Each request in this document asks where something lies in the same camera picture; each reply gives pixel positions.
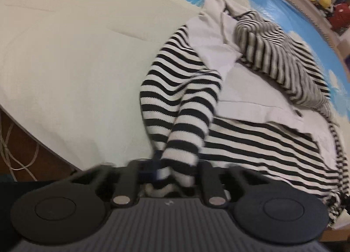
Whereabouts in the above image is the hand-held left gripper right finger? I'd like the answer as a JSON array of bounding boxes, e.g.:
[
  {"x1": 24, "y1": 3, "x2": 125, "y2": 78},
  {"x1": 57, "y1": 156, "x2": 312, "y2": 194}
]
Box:
[{"x1": 195, "y1": 160, "x2": 263, "y2": 207}]

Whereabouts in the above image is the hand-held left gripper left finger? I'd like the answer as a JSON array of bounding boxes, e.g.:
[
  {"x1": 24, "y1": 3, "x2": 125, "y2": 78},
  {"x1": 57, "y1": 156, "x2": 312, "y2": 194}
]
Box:
[{"x1": 70, "y1": 158, "x2": 165, "y2": 209}]

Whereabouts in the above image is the black white striped hooded top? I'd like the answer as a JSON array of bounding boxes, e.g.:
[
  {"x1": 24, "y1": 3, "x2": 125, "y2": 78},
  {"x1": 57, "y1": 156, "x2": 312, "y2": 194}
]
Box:
[{"x1": 139, "y1": 0, "x2": 345, "y2": 228}]

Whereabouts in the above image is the blue cream printed bed sheet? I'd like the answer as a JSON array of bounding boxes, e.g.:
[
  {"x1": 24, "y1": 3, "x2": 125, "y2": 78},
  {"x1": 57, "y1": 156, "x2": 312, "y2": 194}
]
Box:
[{"x1": 0, "y1": 0, "x2": 350, "y2": 172}]

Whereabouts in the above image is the dark red cushion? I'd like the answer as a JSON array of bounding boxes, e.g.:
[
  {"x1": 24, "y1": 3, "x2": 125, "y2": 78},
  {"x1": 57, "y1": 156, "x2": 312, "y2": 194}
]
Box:
[{"x1": 327, "y1": 3, "x2": 350, "y2": 30}]

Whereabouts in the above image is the white cable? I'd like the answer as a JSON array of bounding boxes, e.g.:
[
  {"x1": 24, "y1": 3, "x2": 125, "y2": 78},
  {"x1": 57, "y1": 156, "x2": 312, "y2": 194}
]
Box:
[{"x1": 0, "y1": 119, "x2": 40, "y2": 182}]

